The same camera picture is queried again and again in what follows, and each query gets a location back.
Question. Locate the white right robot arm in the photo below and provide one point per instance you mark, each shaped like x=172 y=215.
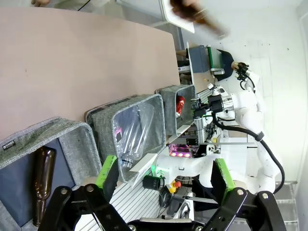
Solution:
x=247 y=106

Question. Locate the device with pink lights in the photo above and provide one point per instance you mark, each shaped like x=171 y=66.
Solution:
x=180 y=151

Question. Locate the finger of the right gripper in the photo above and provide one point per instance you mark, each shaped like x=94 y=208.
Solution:
x=199 y=112
x=199 y=102

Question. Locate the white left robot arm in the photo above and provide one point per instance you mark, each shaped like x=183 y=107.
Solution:
x=187 y=166

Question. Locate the brown glass bottle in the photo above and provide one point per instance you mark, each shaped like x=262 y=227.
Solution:
x=44 y=168
x=187 y=12

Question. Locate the black cylinder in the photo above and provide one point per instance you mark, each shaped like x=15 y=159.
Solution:
x=152 y=182

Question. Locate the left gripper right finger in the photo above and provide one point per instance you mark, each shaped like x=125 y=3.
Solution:
x=223 y=178

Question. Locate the crushed metal can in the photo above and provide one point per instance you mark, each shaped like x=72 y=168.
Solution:
x=180 y=104

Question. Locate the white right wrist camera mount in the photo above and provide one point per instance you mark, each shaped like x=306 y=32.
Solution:
x=216 y=91

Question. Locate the grey fabric basket for cans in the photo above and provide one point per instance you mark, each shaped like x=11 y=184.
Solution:
x=168 y=106

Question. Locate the white paper label CAN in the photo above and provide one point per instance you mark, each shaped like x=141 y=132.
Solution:
x=178 y=133

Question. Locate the grey fabric basket for plastic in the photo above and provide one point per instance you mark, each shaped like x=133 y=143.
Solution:
x=106 y=127

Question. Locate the clear plastic bottle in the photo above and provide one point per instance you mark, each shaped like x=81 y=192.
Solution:
x=137 y=134

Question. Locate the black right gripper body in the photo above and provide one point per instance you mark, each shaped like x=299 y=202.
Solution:
x=216 y=104

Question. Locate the white paper label PLASTIC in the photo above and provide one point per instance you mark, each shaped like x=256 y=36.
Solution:
x=144 y=162

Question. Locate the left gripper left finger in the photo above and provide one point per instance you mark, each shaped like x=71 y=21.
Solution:
x=103 y=173

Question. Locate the white side table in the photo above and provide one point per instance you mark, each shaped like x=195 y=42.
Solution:
x=178 y=24

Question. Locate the aluminium profile table frame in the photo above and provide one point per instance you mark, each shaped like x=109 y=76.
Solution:
x=134 y=199

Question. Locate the person's right hand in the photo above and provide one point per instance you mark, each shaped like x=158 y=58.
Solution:
x=41 y=2

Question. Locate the yellow red emergency stop button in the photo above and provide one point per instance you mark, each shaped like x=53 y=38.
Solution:
x=174 y=186

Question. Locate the green and grey conveyor machine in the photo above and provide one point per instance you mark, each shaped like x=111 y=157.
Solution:
x=204 y=60

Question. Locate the grey fabric basket for bottles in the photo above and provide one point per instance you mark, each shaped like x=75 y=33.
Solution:
x=72 y=139

